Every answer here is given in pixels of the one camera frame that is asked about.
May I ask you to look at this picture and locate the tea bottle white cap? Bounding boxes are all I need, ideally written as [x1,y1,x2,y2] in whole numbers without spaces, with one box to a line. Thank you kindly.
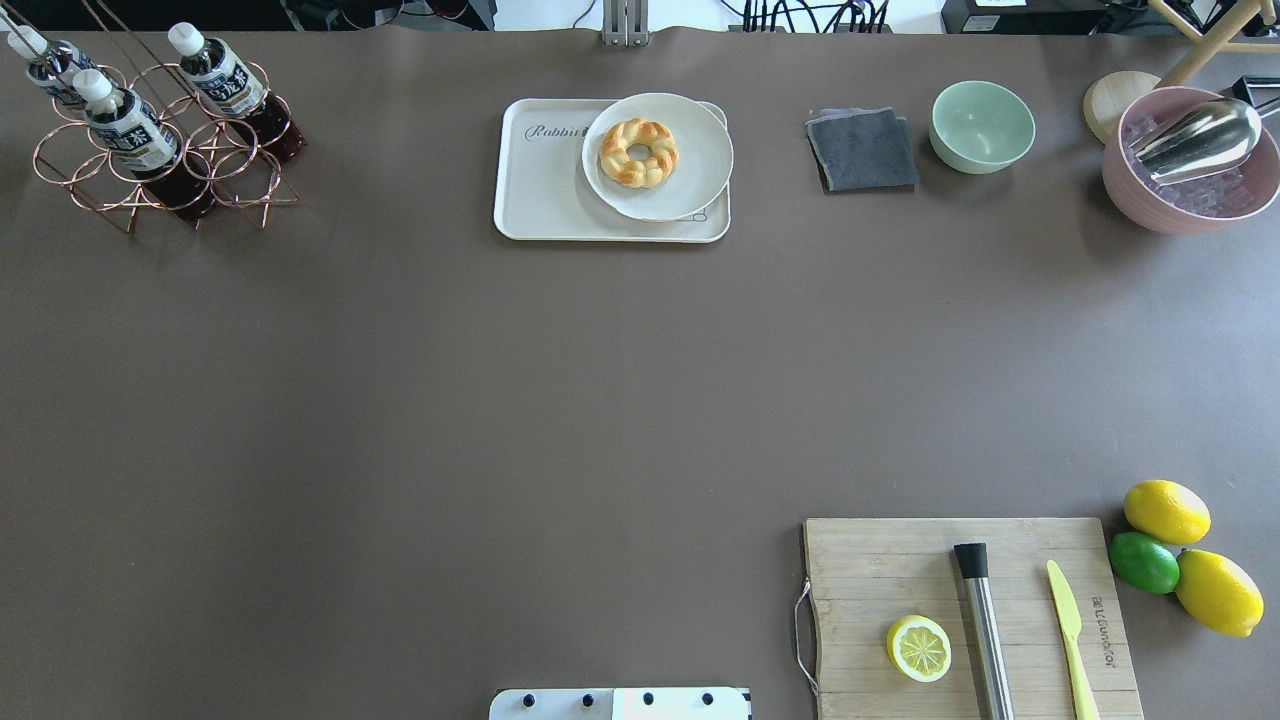
[166,22,305,164]

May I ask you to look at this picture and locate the white rectangular serving tray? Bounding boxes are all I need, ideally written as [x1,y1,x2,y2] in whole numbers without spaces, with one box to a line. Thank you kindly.
[493,97,732,243]

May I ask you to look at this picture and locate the white round plate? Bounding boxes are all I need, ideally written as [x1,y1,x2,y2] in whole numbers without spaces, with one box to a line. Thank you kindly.
[581,92,733,222]

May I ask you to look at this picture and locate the grey folded cloth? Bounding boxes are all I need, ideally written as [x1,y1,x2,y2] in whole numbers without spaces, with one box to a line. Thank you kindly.
[805,108,919,193]

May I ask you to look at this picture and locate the wooden cutting board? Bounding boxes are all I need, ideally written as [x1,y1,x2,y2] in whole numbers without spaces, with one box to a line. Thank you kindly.
[804,518,1144,719]

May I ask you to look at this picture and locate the steel muddler black tip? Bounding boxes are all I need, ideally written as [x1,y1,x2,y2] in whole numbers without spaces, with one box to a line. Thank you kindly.
[954,542,1016,719]

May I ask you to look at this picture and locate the lemon half slice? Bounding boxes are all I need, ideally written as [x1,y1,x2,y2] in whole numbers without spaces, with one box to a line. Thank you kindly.
[886,614,952,683]

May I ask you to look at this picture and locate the green ceramic bowl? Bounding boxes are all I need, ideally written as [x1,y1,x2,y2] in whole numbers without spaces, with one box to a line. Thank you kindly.
[929,79,1036,176]

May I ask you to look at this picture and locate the yellow plastic knife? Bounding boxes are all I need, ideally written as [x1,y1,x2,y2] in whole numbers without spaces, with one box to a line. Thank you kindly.
[1046,559,1101,720]

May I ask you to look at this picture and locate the round wooden lid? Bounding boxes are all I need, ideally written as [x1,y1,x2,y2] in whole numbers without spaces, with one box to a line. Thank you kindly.
[1082,70,1160,143]

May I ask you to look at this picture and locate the green lime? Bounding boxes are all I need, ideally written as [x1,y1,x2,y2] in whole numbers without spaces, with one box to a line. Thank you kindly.
[1108,530,1181,594]

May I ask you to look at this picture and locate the yellow lemon upper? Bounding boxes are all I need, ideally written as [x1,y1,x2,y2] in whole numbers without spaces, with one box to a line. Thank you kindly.
[1123,479,1212,544]

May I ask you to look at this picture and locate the yellow lemon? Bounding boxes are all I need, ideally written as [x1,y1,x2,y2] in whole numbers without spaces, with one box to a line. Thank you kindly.
[1175,550,1265,638]
[1123,479,1212,544]

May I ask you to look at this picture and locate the pink bowl with ice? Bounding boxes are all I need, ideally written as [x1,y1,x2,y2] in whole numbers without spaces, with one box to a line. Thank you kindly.
[1102,86,1279,234]

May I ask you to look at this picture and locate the metal ice scoop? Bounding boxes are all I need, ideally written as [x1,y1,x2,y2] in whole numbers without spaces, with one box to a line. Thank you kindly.
[1135,97,1263,186]

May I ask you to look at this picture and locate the yellow lemon lower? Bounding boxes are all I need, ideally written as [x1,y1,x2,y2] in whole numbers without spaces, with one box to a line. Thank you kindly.
[1175,550,1265,638]

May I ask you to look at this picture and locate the wooden chair legs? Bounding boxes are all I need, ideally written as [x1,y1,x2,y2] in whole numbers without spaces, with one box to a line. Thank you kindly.
[1148,1,1279,88]

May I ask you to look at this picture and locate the braided ring bread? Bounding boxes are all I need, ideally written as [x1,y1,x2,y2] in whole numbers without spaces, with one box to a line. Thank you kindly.
[596,117,680,190]

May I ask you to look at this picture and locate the metal bracket at table edge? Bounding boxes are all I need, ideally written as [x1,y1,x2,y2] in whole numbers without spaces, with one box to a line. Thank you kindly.
[602,0,650,47]

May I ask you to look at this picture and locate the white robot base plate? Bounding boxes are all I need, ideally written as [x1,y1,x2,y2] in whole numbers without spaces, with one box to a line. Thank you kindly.
[488,685,753,719]

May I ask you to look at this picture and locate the black cables background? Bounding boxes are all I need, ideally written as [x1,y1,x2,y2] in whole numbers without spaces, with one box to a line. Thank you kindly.
[718,1,892,35]

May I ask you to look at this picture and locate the copper wire bottle rack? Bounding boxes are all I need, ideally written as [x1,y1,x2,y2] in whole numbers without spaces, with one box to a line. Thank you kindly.
[32,46,298,233]

